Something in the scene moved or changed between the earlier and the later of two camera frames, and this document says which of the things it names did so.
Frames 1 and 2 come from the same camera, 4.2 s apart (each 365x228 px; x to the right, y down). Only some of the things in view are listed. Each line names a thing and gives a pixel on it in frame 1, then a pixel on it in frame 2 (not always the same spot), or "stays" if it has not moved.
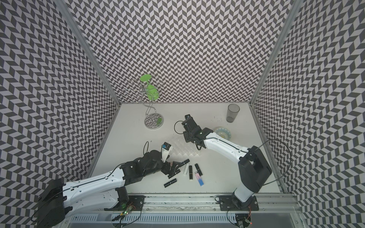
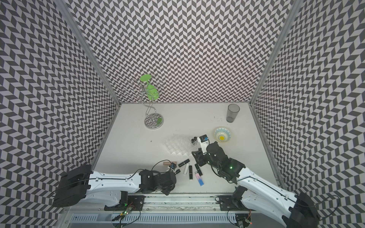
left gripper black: (167, 171) to (169, 190)
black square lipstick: (198, 169) stays
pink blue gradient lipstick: (200, 182) stays
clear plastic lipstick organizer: (181, 148) stays
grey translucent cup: (233, 110) stays
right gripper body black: (188, 137) to (215, 165)
